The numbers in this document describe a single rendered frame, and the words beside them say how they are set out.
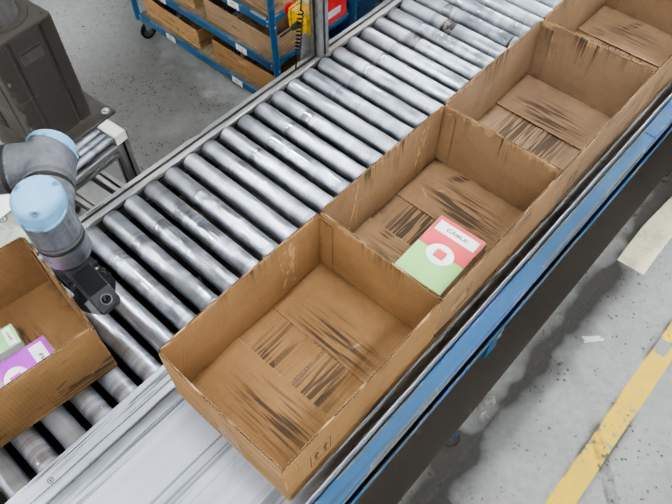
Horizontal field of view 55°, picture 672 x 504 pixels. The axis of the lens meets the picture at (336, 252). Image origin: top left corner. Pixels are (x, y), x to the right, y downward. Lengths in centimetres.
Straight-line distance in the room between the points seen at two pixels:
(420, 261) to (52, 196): 67
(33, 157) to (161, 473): 60
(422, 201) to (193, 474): 73
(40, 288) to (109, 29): 215
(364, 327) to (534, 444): 105
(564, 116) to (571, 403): 99
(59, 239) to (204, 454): 45
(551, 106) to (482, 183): 33
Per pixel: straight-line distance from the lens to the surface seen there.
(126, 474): 123
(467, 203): 147
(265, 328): 129
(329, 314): 129
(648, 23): 208
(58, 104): 187
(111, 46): 346
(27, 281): 160
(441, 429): 149
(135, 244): 163
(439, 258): 129
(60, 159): 128
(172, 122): 298
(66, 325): 154
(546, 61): 176
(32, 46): 176
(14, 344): 151
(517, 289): 134
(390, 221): 142
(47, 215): 119
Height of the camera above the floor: 201
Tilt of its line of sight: 55 degrees down
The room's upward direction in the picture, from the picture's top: 1 degrees counter-clockwise
